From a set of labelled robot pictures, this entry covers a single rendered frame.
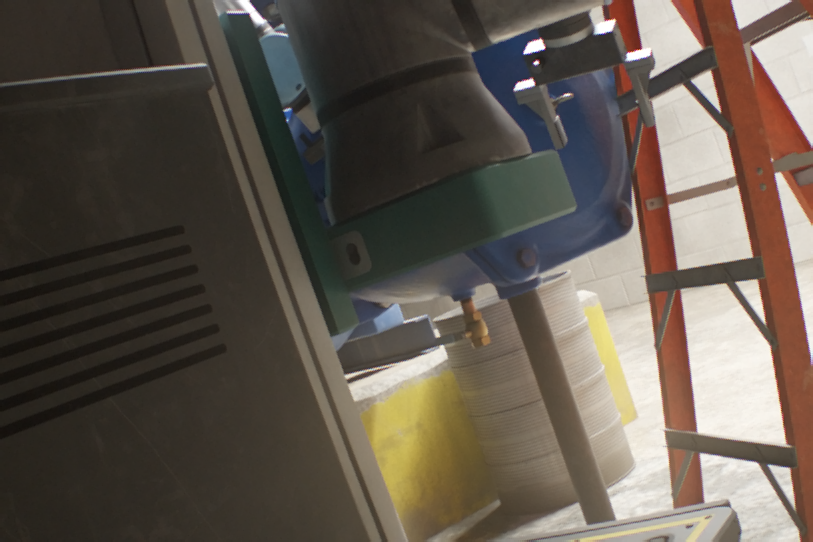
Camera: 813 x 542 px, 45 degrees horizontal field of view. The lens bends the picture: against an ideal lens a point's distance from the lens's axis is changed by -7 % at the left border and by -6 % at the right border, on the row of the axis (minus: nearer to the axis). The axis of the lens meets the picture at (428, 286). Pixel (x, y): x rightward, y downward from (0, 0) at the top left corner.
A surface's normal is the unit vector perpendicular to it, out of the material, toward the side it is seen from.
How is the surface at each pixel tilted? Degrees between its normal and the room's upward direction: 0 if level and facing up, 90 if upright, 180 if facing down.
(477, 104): 70
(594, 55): 114
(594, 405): 90
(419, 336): 90
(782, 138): 94
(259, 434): 90
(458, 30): 144
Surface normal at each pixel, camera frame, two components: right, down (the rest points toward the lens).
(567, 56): -0.26, 0.55
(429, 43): 0.49, -0.15
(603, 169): 0.68, -0.10
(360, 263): -0.53, 0.22
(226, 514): 0.78, -0.27
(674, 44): -0.75, 0.29
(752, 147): 0.22, -0.12
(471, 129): 0.32, -0.46
